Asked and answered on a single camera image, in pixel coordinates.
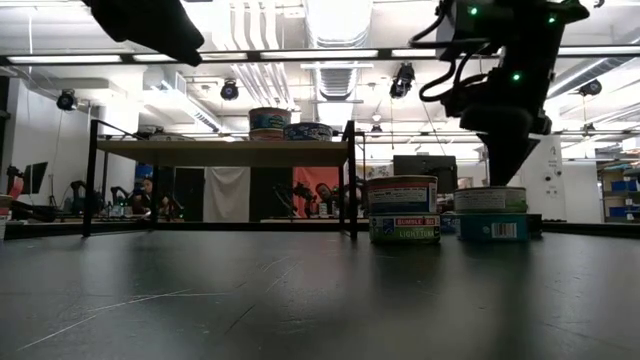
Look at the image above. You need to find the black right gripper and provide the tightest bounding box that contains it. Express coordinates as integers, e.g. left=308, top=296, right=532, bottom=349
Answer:
left=442, top=67, right=554, bottom=187

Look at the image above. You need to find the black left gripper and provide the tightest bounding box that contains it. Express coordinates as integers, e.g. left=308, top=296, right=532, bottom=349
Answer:
left=82, top=0, right=206, bottom=67

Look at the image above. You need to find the pink salmon can blue label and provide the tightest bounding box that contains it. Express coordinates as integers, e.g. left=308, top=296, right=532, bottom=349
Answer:
left=248, top=128, right=286, bottom=142
left=367, top=174, right=440, bottom=216

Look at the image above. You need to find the dark blue seafood can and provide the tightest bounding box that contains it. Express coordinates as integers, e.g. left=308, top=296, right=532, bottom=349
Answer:
left=283, top=122, right=334, bottom=142

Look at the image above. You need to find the teal labelled seafood can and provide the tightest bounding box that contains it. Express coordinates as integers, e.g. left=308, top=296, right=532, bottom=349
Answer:
left=455, top=212, right=531, bottom=243

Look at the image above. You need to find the white LED light strip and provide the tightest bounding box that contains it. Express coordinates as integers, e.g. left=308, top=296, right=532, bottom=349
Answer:
left=5, top=54, right=124, bottom=65
left=259, top=48, right=380, bottom=60
left=557, top=45, right=640, bottom=56
left=391, top=47, right=454, bottom=58
left=132, top=51, right=249, bottom=63

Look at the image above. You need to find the white cylindrical column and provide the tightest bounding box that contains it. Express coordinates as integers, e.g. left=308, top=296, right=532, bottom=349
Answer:
left=524, top=134, right=568, bottom=216

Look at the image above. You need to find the black computer monitor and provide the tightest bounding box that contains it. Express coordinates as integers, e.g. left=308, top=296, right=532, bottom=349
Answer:
left=16, top=160, right=50, bottom=197
left=392, top=154, right=459, bottom=195

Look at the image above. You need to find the storage shelving with blue bins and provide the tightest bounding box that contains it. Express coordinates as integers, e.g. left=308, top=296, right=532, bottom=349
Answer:
left=597, top=159, right=640, bottom=224

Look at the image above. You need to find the person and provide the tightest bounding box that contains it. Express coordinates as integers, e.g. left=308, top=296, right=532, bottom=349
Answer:
left=133, top=176, right=157, bottom=214
left=313, top=181, right=337, bottom=217

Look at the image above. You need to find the white curtain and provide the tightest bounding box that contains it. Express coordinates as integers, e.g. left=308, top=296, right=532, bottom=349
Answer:
left=203, top=166, right=252, bottom=223

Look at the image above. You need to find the orange curtain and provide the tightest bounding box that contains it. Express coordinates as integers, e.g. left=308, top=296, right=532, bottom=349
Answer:
left=292, top=166, right=343, bottom=218

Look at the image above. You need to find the black ceiling mounted camera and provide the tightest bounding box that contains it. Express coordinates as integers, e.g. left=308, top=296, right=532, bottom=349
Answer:
left=219, top=78, right=241, bottom=102
left=388, top=61, right=417, bottom=100
left=55, top=88, right=81, bottom=113
left=578, top=78, right=604, bottom=98

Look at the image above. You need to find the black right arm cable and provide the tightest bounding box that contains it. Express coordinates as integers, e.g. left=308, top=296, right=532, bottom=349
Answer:
left=409, top=12, right=489, bottom=104

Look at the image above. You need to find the wooden shelf black frame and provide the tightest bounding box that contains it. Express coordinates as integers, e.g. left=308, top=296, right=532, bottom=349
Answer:
left=82, top=118, right=362, bottom=240

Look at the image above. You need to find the silver ceiling ventilation duct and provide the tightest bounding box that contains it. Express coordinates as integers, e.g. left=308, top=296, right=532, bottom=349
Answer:
left=302, top=0, right=375, bottom=135

